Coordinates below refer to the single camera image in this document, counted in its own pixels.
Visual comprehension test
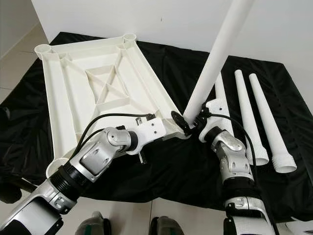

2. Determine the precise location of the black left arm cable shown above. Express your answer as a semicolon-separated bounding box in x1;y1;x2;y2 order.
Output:
77;113;155;160

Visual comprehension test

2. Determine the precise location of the white plastic children table top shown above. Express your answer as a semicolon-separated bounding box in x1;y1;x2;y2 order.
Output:
34;33;191;179

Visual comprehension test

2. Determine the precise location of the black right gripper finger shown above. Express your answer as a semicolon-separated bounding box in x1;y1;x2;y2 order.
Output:
170;111;190;135

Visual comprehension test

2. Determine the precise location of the black table cloth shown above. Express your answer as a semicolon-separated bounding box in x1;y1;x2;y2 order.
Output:
0;32;313;221

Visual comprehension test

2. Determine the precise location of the grey robot right leg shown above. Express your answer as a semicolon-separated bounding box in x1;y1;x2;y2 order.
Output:
149;215;184;235

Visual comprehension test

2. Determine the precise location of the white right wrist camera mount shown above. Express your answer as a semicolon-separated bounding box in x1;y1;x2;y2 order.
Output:
198;98;228;142

